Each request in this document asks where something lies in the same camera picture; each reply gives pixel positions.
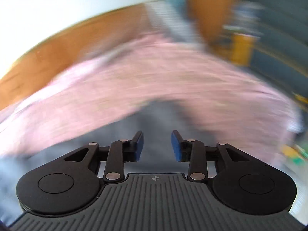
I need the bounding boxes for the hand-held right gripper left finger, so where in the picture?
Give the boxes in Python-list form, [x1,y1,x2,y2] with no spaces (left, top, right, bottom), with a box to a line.
[64,130,144,182]

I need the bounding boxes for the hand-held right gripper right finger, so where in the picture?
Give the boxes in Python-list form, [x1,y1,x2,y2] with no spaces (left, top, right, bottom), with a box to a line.
[171,130,251,182]

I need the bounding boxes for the grey-blue pants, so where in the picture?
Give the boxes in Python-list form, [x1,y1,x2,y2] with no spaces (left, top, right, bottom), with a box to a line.
[0,100,217,198]

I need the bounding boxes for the pink bear print blanket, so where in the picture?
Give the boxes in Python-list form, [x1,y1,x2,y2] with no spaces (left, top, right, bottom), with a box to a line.
[0,32,304,171]

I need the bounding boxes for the green and yellow object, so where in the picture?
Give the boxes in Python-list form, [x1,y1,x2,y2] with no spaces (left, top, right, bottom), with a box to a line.
[280,144,306,166]

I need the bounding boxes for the wooden headboard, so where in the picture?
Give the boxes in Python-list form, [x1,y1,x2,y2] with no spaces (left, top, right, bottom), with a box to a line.
[0,3,154,111]

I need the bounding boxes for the clear bubble wrap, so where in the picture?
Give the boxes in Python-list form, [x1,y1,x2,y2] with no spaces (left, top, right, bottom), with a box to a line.
[147,1,205,49]

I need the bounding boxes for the wooden cabinet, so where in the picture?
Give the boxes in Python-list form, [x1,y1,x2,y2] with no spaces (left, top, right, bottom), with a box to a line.
[185,0,248,51]

